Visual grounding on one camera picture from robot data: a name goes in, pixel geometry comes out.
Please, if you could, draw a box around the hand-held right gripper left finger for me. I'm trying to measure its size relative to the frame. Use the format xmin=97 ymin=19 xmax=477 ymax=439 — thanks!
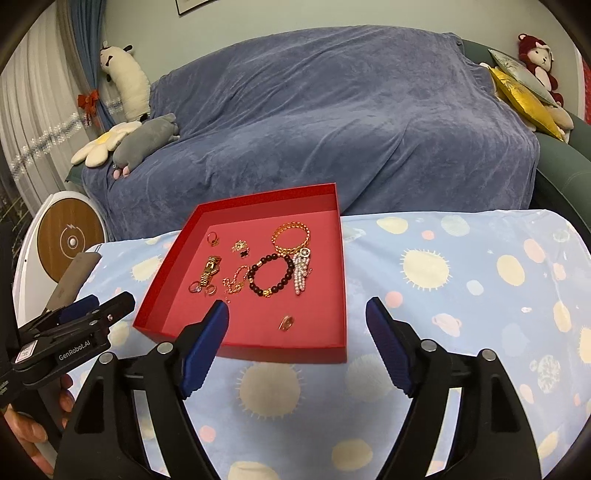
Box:
xmin=54 ymin=299 xmax=230 ymax=480

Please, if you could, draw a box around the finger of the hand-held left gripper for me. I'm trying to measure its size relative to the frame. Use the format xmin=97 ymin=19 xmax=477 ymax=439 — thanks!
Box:
xmin=41 ymin=295 xmax=101 ymax=326
xmin=18 ymin=292 xmax=136 ymax=346

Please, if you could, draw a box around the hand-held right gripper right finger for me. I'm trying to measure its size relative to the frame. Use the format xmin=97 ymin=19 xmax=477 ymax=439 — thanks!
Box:
xmin=365 ymin=296 xmax=542 ymax=480

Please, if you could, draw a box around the red cardboard tray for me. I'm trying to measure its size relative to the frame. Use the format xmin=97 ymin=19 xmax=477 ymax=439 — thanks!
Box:
xmin=133 ymin=183 xmax=348 ymax=365

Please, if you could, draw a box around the thin gold chain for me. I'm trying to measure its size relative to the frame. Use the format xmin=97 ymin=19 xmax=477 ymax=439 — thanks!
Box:
xmin=221 ymin=264 xmax=252 ymax=304

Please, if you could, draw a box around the gold link watch-band bracelet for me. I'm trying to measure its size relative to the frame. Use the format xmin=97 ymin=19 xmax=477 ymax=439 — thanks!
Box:
xmin=200 ymin=255 xmax=223 ymax=288

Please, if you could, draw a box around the dark bead bracelet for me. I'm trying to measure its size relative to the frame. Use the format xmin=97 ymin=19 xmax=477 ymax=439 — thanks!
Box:
xmin=247 ymin=253 xmax=296 ymax=299

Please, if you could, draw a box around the gold chain bangle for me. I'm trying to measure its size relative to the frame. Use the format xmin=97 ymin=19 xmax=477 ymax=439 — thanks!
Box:
xmin=270 ymin=222 xmax=311 ymax=254

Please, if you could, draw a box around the person's left hand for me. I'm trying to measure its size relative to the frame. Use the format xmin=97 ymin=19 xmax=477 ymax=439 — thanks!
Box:
xmin=4 ymin=373 xmax=75 ymax=478

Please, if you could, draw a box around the round white wood-top device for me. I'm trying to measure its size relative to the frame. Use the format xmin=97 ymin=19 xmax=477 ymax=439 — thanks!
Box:
xmin=11 ymin=191 xmax=108 ymax=319

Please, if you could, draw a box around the light blue patterned tablecloth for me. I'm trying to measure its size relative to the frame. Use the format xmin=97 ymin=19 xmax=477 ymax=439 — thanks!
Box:
xmin=69 ymin=209 xmax=591 ymax=480

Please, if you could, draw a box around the white flower cushion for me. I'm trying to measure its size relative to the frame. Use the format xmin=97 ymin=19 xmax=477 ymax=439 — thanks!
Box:
xmin=70 ymin=121 xmax=143 ymax=168

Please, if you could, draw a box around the grey plush toy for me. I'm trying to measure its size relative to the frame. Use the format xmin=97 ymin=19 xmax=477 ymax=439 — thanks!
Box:
xmin=111 ymin=113 xmax=181 ymax=179

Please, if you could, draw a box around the red ribbon bow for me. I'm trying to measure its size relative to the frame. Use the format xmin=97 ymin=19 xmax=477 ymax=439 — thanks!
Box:
xmin=76 ymin=89 xmax=101 ymax=125

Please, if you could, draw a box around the white sheer curtain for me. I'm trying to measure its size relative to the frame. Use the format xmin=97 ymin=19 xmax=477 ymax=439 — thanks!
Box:
xmin=0 ymin=9 xmax=93 ymax=217

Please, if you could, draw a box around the white long plush toy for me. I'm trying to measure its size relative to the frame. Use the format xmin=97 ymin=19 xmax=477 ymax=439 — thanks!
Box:
xmin=99 ymin=41 xmax=152 ymax=120

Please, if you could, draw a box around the dark green sofa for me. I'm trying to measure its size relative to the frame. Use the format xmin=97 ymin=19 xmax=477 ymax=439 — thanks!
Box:
xmin=65 ymin=39 xmax=591 ymax=217

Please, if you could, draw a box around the blue-grey sofa blanket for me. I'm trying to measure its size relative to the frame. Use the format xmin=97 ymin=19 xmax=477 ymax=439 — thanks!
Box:
xmin=82 ymin=25 xmax=541 ymax=243

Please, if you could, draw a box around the blue curtain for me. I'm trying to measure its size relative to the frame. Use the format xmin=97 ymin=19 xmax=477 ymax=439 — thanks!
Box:
xmin=58 ymin=0 xmax=121 ymax=125

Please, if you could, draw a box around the yellow shiny pillow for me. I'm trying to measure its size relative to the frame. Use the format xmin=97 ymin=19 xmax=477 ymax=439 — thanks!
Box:
xmin=480 ymin=65 xmax=566 ymax=141

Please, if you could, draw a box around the silver shiny pillow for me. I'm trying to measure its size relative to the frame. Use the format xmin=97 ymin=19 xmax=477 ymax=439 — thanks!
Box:
xmin=488 ymin=48 xmax=559 ymax=108

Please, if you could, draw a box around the red monkey plush toy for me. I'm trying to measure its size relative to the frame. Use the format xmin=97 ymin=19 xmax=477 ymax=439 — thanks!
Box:
xmin=516 ymin=32 xmax=575 ymax=141

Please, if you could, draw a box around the framed wall picture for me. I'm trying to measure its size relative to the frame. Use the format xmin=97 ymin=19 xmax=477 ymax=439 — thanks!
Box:
xmin=174 ymin=0 xmax=218 ymax=18

